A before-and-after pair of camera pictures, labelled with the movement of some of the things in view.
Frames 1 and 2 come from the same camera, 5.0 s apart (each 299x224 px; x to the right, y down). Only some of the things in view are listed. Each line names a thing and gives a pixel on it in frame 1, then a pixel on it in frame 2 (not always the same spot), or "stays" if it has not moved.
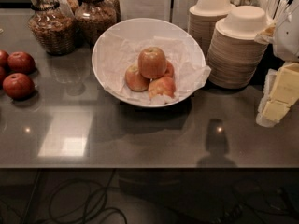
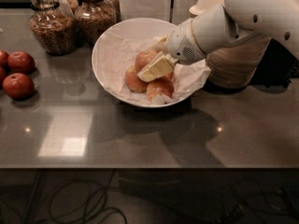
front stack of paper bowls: (234, 55) stays
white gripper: (288, 39) to (181, 44)
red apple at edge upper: (4, 59) stays
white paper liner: (116, 51) stays
